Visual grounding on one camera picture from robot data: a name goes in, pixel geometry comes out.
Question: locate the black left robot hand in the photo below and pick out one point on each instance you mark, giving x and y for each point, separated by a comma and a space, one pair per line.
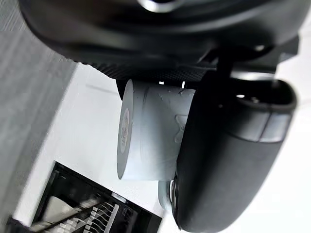
218, 150

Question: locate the pale blue cup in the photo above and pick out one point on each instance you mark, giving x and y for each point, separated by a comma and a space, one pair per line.
150, 131

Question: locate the dishwasher rack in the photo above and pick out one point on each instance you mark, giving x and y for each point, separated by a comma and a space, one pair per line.
90, 213

